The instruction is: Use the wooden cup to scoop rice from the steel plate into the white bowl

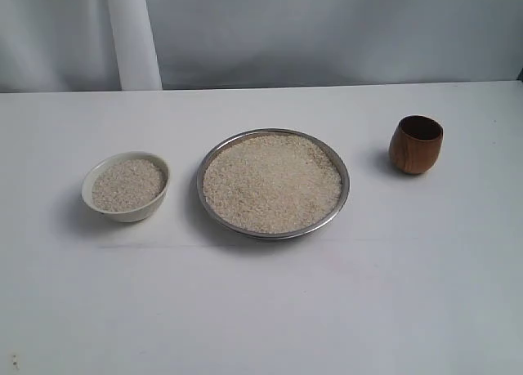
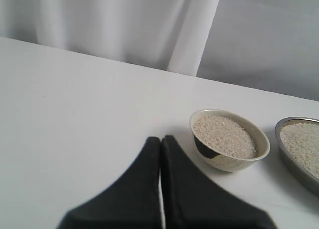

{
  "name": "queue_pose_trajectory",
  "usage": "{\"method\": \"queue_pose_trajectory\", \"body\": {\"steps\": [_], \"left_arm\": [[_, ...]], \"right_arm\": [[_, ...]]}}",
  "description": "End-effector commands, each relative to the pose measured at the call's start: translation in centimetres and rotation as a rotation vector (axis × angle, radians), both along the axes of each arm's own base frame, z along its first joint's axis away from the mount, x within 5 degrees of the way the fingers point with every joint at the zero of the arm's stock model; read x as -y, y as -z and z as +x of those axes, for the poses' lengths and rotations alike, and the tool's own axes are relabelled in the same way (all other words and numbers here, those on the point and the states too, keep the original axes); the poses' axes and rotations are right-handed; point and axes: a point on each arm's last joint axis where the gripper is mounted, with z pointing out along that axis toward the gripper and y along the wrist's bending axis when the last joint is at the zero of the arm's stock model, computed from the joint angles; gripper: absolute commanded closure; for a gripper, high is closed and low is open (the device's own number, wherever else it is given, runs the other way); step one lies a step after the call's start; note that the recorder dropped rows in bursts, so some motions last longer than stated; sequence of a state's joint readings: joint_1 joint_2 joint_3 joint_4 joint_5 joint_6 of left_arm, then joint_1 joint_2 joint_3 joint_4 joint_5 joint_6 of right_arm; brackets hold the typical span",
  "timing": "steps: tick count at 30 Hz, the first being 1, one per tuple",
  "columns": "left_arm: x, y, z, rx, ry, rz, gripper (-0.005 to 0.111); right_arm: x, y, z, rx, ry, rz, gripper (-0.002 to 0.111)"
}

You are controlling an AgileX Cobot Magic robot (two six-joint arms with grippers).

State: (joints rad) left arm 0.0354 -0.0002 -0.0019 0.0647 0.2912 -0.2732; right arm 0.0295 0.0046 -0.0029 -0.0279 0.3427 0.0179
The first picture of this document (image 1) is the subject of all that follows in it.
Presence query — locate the brown wooden cup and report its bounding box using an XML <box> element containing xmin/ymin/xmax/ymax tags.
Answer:
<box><xmin>388</xmin><ymin>115</ymin><xmax>444</xmax><ymax>175</ymax></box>

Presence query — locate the round steel rice tray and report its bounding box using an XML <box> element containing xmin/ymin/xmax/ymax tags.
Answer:
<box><xmin>196</xmin><ymin>128</ymin><xmax>351</xmax><ymax>240</ymax></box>

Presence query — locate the white ceramic rice bowl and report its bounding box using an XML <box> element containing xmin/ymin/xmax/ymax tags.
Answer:
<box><xmin>81</xmin><ymin>151</ymin><xmax>170</xmax><ymax>223</ymax></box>

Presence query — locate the white backdrop curtain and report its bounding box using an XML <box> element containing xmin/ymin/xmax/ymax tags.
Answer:
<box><xmin>1</xmin><ymin>0</ymin><xmax>522</xmax><ymax>92</ymax></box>

